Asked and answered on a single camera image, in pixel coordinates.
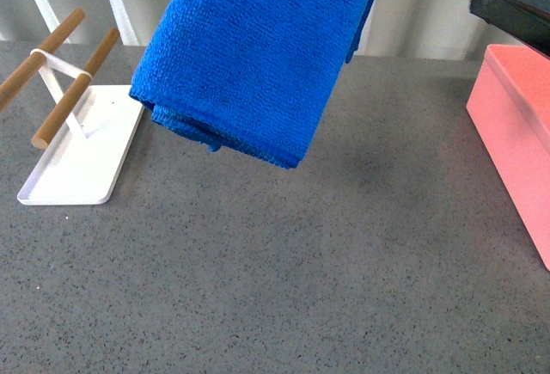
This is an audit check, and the white pleated curtain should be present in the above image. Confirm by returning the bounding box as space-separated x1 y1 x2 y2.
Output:
1 0 517 60

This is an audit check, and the white towel rack with wooden bars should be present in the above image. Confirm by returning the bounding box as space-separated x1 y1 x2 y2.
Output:
1 9 144 206

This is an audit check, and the blue microfiber cloth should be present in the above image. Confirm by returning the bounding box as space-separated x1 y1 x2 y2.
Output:
130 0 374 169

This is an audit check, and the pink plastic box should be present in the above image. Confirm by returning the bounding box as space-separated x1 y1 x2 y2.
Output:
467 44 549 267

